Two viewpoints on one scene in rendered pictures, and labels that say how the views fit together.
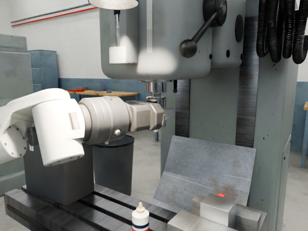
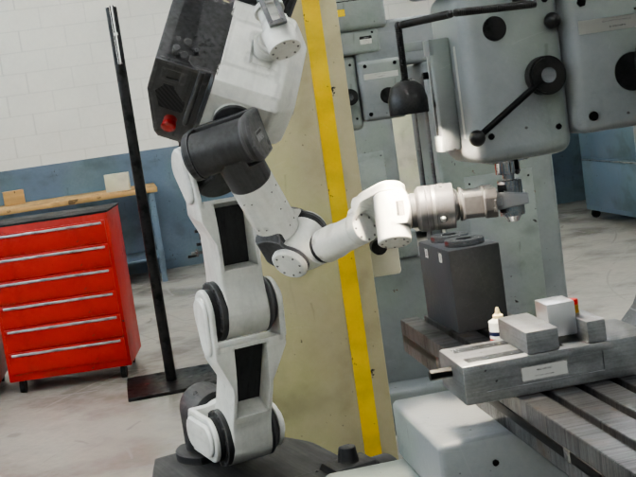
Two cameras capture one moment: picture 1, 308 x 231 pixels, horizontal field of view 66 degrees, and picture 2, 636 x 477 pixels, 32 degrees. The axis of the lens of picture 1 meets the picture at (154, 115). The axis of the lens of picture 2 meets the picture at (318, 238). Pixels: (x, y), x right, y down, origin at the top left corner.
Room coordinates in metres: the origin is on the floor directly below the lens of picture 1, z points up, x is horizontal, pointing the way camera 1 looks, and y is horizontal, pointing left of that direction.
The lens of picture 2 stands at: (-1.16, -1.26, 1.47)
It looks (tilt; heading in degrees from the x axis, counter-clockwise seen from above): 7 degrees down; 46
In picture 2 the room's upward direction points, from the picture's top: 8 degrees counter-clockwise
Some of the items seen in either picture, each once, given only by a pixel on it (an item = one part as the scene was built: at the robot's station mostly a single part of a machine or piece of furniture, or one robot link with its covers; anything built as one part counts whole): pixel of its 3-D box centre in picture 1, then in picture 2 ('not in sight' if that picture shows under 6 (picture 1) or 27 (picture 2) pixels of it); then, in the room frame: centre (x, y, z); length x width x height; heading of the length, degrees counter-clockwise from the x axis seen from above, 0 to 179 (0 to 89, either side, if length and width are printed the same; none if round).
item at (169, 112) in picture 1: (165, 114); (512, 200); (0.53, -0.03, 1.23); 0.06 x 0.02 x 0.03; 132
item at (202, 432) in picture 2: not in sight; (236, 427); (0.51, 0.89, 0.68); 0.21 x 0.20 x 0.13; 71
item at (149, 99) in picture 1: (156, 99); (508, 181); (0.55, -0.01, 1.26); 0.05 x 0.05 x 0.01
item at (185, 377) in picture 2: not in sight; (142, 199); (2.35, 3.79, 1.06); 0.50 x 0.50 x 2.11; 56
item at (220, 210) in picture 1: (217, 214); (556, 316); (0.47, -0.14, 1.03); 0.06 x 0.05 x 0.06; 55
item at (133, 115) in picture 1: (123, 118); (463, 204); (0.49, 0.06, 1.23); 0.13 x 0.12 x 0.10; 42
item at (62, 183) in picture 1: (57, 163); (461, 278); (0.79, 0.33, 1.02); 0.22 x 0.12 x 0.20; 58
